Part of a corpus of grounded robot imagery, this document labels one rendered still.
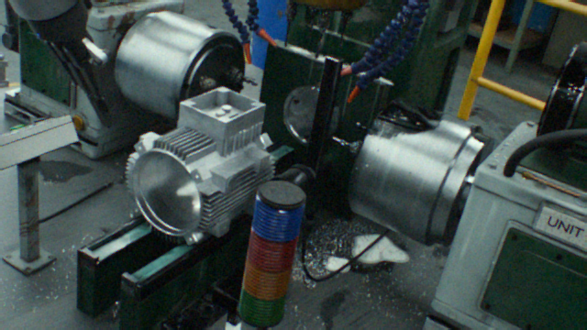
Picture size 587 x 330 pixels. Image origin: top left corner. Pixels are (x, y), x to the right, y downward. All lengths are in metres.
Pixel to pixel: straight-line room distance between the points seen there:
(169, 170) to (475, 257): 0.57
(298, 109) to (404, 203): 0.42
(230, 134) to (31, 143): 0.33
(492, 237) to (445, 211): 0.10
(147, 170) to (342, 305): 0.45
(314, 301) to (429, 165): 0.35
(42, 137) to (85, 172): 0.43
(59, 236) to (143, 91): 0.36
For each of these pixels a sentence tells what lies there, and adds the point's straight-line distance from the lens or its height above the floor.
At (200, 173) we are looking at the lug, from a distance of 1.09.
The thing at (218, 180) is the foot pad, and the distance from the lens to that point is 1.12.
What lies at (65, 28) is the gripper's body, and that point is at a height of 1.33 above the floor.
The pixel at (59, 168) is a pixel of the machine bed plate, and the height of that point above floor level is 0.80.
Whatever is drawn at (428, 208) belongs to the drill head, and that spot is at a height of 1.04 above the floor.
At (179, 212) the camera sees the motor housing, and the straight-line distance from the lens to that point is 1.25.
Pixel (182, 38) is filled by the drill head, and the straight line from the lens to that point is 1.49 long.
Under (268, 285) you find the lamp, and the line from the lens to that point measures 0.86.
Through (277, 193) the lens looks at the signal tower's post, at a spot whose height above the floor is 1.22.
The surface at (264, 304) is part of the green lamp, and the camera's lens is 0.88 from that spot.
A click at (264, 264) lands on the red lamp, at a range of 0.84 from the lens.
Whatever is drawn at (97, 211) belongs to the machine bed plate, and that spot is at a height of 0.80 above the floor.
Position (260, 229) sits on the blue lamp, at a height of 1.17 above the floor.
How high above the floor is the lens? 1.63
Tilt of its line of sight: 28 degrees down
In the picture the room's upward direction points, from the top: 11 degrees clockwise
